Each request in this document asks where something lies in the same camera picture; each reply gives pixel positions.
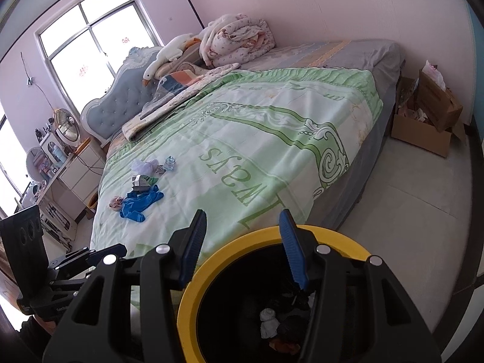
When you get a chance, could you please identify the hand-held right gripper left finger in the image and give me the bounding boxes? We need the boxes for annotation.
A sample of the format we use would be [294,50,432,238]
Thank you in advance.
[41,209,208,363]

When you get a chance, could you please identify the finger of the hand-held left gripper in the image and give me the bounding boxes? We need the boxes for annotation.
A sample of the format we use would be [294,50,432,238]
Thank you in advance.
[52,266,100,293]
[49,244,128,273]

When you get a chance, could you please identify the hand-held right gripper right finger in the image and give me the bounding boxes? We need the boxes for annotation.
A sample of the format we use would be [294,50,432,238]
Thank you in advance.
[279,209,443,363]

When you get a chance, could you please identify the yellow rim trash bin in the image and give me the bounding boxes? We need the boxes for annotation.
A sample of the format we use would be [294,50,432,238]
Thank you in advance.
[177,225,373,363]

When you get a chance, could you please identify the socks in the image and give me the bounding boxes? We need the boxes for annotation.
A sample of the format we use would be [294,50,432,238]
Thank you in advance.
[279,291,315,343]

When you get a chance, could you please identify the lilac mesh puff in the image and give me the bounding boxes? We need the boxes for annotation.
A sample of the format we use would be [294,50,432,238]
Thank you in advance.
[131,159,159,175]

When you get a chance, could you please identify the person's left forearm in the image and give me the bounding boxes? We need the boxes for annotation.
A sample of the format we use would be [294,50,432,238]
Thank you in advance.
[17,314,58,348]

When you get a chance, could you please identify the dark blue orange rim bin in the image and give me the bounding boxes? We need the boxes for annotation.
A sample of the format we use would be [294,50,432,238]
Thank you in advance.
[85,193,100,220]

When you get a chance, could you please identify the white desk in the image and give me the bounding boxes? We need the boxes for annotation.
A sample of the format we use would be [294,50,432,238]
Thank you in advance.
[21,159,78,247]

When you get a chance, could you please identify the white drawer nightstand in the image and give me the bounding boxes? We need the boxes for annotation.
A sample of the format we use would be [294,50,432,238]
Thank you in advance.
[60,138,107,202]

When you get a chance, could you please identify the side window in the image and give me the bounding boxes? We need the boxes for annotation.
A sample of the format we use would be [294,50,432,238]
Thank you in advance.
[0,113,31,205]

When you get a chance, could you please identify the round vanity mirror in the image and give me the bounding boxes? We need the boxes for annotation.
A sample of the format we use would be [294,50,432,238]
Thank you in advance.
[26,147,52,178]

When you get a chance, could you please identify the white arched cosmetic cabinet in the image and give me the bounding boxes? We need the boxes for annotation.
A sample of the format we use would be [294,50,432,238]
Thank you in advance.
[40,136,65,160]

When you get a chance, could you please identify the round desk fan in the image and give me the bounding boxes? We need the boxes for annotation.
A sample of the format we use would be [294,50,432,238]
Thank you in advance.
[53,108,82,146]

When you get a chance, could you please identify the cream folded quilt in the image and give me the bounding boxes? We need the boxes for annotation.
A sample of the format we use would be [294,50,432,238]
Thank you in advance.
[122,62,243,142]

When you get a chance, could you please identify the bed with blue tufted headboard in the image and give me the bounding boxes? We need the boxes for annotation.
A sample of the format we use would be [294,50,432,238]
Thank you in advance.
[81,40,405,261]

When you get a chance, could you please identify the blue orange patterned blanket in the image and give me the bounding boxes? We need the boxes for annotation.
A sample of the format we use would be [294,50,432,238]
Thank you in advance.
[153,64,207,103]

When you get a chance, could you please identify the low open cardboard box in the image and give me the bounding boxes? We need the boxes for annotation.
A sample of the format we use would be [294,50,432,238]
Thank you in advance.
[391,77,455,158]

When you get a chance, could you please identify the white goose plush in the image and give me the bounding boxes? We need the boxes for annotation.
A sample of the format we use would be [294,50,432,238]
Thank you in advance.
[143,34,201,86]

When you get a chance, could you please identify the large sliding window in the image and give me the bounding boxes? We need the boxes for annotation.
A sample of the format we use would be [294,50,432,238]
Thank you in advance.
[36,0,165,114]

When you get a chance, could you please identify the tall cardboard box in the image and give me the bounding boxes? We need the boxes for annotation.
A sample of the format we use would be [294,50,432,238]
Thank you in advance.
[416,69,464,134]

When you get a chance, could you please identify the pink printed rolled quilt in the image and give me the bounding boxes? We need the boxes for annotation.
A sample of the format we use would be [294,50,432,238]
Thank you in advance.
[197,14,275,67]

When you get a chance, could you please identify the white plastic bag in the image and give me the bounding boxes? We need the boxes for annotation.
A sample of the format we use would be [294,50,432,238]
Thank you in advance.
[421,60,447,92]

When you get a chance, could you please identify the black power cable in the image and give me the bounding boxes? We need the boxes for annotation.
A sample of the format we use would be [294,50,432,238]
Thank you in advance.
[21,53,58,111]

